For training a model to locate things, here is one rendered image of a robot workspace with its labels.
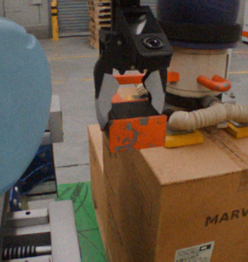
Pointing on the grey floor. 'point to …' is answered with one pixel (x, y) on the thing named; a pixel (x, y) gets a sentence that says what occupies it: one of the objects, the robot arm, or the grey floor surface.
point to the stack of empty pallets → (98, 20)
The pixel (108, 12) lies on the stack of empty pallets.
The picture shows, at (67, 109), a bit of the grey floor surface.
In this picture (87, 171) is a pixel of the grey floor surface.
